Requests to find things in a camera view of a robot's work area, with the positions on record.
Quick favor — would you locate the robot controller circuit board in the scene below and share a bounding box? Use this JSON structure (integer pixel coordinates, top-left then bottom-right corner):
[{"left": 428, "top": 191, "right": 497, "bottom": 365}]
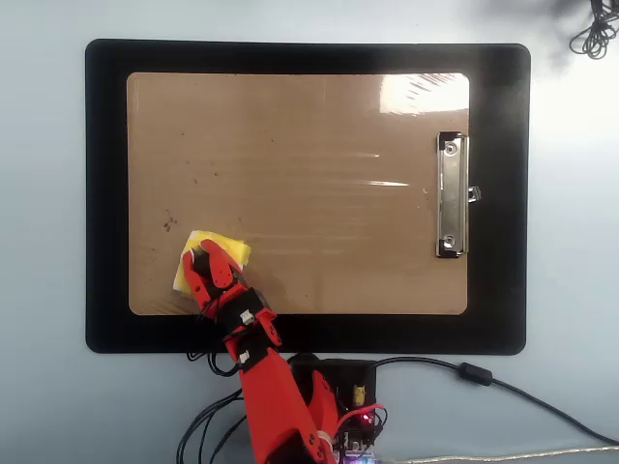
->
[{"left": 333, "top": 410, "right": 387, "bottom": 464}]

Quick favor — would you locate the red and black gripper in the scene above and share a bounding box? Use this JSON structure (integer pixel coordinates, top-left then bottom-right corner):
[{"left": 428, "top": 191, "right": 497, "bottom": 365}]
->
[{"left": 181, "top": 238, "right": 285, "bottom": 350}]

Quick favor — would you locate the red wire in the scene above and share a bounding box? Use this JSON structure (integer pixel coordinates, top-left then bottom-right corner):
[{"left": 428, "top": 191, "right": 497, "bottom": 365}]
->
[{"left": 332, "top": 403, "right": 389, "bottom": 435}]

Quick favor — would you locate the brown clipboard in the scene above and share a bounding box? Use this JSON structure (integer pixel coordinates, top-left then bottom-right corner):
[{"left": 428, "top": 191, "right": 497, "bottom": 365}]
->
[{"left": 126, "top": 72, "right": 471, "bottom": 317}]

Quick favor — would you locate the yellow sponge with black knob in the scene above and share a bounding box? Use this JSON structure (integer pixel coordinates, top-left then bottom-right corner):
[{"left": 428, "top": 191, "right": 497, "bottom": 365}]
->
[{"left": 170, "top": 228, "right": 253, "bottom": 298}]

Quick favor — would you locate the coiled black cable bundle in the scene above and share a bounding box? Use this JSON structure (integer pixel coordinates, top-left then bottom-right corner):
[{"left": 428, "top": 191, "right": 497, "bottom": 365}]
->
[{"left": 569, "top": 0, "right": 619, "bottom": 61}]

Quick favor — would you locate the silver USB cable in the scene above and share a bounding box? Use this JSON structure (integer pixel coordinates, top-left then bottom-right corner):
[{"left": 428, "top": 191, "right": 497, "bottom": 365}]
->
[{"left": 376, "top": 447, "right": 619, "bottom": 464}]

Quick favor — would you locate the black power cable with ferrite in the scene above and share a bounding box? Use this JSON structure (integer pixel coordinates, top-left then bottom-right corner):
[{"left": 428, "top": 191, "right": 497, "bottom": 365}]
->
[{"left": 372, "top": 356, "right": 619, "bottom": 447}]

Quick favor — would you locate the black mat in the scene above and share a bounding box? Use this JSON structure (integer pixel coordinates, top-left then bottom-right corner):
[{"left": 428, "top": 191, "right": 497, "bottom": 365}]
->
[{"left": 84, "top": 38, "right": 532, "bottom": 357}]

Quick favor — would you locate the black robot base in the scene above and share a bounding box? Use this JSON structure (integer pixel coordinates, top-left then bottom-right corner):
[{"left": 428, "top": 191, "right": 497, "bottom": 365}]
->
[{"left": 287, "top": 352, "right": 384, "bottom": 464}]

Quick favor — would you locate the silver metal clipboard clip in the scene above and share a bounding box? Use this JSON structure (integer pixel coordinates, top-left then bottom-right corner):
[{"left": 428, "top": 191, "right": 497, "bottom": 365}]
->
[{"left": 434, "top": 130, "right": 485, "bottom": 259}]

